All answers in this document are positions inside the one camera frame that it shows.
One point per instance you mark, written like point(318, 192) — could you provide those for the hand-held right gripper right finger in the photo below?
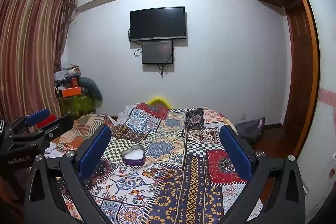
point(236, 154)

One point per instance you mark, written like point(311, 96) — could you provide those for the white wall socket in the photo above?
point(243, 116)

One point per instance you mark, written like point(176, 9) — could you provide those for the white sliding wardrobe door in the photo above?
point(326, 56)

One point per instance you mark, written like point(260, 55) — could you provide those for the red cloth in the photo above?
point(46, 122)

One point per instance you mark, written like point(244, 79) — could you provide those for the pile of clothes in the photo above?
point(67, 71)

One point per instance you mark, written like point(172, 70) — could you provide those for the white cloth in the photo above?
point(52, 151)

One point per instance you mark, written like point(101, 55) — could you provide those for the patchwork printed blanket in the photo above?
point(181, 161)

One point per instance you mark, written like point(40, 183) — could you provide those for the orange flat box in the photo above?
point(69, 92)

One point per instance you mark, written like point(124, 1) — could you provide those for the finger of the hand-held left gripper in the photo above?
point(39, 115)
point(56, 125)

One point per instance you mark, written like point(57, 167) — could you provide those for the yellow plush item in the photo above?
point(157, 101)

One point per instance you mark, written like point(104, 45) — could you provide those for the small black wall monitor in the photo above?
point(157, 52)

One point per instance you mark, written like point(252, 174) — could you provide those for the brown wooden door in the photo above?
point(300, 69)

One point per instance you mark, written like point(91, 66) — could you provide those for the small red box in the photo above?
point(74, 82)

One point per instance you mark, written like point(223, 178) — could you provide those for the striped orange bedding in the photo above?
point(76, 132)

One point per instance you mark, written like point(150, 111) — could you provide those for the black wall television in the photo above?
point(157, 23)

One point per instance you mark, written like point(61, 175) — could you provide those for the green patterned cloth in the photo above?
point(76, 105)

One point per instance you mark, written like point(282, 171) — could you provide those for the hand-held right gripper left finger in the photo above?
point(95, 150)

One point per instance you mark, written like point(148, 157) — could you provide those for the dark bag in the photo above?
point(249, 129)

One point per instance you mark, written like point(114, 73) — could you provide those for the purple heart-shaped jewelry box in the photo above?
point(134, 157)

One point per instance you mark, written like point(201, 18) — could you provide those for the dark green pillow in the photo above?
point(90, 88)

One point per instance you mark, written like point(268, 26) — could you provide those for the striped brown curtain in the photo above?
point(29, 50)

